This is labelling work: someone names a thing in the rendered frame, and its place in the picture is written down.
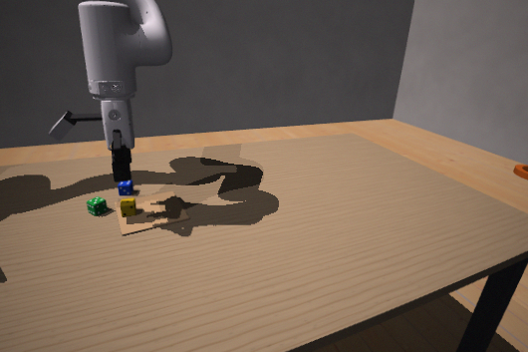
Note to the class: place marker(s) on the green die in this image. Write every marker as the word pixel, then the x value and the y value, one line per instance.
pixel 97 206

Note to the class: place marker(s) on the blue die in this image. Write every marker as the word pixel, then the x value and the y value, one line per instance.
pixel 125 188

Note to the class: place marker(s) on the yellow die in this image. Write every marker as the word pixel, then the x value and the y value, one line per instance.
pixel 128 207

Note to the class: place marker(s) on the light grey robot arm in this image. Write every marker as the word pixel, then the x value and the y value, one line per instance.
pixel 114 47

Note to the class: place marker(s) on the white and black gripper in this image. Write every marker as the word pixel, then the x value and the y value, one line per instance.
pixel 117 119

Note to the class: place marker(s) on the peach square mat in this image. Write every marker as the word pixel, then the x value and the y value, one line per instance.
pixel 152 211

